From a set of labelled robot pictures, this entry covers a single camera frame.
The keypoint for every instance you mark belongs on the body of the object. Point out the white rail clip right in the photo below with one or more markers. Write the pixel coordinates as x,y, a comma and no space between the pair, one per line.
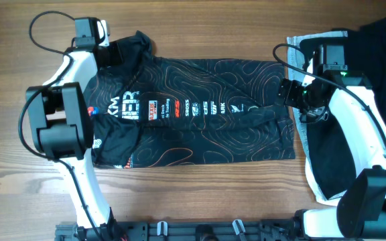
239,229

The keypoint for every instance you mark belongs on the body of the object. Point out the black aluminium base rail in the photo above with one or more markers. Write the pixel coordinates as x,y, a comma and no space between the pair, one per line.
263,230

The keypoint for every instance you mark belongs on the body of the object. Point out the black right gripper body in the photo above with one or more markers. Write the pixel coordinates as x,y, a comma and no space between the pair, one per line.
289,92

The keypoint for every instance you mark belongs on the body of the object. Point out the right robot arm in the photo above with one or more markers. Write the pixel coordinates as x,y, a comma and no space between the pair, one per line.
329,86

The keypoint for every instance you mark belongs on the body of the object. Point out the white rail clip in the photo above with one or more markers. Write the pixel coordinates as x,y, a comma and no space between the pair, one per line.
162,228
239,229

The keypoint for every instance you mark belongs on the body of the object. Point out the black printed cycling jersey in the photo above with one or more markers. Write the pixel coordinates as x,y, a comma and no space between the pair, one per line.
150,111

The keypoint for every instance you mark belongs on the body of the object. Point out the white rail clip left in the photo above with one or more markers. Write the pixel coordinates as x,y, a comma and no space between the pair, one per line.
162,228

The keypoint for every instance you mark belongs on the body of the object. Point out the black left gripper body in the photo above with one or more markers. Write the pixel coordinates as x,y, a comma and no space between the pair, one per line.
112,53

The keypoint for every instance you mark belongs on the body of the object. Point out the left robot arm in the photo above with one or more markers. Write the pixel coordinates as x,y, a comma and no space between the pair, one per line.
62,131

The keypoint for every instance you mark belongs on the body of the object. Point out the black and white shirt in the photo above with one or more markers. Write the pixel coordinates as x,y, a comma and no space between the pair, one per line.
362,136

